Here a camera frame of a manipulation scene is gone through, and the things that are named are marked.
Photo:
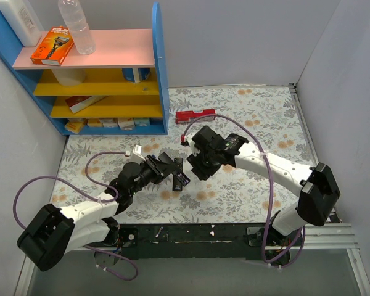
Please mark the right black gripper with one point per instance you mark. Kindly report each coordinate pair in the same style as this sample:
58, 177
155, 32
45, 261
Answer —
202, 156

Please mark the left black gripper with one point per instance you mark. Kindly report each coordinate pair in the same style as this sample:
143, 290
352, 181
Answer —
157, 168

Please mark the black remote with back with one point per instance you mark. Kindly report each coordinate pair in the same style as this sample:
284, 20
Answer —
182, 177

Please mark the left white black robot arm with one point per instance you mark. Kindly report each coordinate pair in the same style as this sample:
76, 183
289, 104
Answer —
55, 231

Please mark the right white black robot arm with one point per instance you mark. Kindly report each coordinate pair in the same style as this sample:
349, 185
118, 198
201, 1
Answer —
315, 187

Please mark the black slim remote control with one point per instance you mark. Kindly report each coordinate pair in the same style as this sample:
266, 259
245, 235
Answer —
177, 185

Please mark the red rectangular box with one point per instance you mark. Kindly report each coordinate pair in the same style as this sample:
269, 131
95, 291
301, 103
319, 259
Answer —
183, 117

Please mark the blue white small box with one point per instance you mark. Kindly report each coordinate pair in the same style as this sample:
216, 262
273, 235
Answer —
141, 121

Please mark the white red small box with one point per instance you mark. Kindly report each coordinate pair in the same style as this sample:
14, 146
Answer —
126, 123

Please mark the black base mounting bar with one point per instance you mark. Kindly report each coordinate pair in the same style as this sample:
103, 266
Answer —
153, 241

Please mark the floral patterned table mat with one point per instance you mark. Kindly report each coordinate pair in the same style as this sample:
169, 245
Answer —
229, 196

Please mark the yellow white small box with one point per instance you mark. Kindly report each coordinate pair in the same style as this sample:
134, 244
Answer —
94, 123

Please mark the blue multicolour shelf unit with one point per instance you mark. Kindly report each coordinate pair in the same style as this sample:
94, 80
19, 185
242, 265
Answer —
116, 49

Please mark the orange yellow small box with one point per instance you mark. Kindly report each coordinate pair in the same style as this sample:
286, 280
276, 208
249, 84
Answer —
75, 125

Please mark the red white flat box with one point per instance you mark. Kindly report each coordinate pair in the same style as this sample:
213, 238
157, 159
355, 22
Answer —
79, 103

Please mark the white cylinder container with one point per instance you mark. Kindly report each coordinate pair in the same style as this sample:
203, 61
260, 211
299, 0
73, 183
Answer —
69, 77

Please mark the orange razor box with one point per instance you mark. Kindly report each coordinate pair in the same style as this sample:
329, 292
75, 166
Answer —
54, 48

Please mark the clear plastic water bottle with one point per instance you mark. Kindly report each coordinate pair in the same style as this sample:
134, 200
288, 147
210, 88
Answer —
75, 20

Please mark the white plastic bottle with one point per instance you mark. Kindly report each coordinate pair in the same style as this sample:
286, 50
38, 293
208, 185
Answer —
21, 21

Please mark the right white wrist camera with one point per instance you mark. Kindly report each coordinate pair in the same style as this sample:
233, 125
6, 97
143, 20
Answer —
187, 141

